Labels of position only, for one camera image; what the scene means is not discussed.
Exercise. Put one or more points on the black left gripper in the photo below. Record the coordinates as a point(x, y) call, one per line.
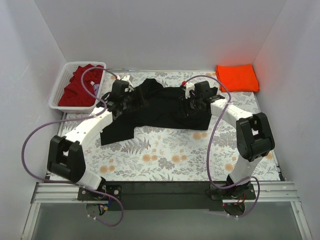
point(136, 97)

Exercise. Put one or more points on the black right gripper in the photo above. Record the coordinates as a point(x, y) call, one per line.
point(186, 104)

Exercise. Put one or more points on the black t-shirt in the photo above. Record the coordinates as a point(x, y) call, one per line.
point(163, 111)

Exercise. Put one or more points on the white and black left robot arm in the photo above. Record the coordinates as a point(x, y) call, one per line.
point(66, 156)

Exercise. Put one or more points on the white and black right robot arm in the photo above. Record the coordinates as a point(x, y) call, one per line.
point(254, 138)

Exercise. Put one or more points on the lavender garment in basket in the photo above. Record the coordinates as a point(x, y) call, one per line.
point(96, 87)

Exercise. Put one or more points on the folded orange t-shirt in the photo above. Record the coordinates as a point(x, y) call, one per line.
point(240, 78)

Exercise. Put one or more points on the red t-shirt in basket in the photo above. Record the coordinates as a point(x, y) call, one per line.
point(74, 93)

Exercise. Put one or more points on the white plastic laundry basket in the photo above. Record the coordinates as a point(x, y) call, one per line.
point(63, 80)

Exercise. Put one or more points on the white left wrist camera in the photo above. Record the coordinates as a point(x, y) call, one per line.
point(128, 86)

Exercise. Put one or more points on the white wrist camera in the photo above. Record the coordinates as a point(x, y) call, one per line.
point(128, 86)
point(189, 89)

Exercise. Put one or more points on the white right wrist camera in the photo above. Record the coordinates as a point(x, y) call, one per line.
point(189, 89)

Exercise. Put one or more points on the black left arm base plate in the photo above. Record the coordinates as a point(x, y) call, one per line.
point(111, 189)

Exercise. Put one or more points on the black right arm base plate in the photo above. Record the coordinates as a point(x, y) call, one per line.
point(245, 191)

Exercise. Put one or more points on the aluminium front rail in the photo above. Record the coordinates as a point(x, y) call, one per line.
point(270, 191)

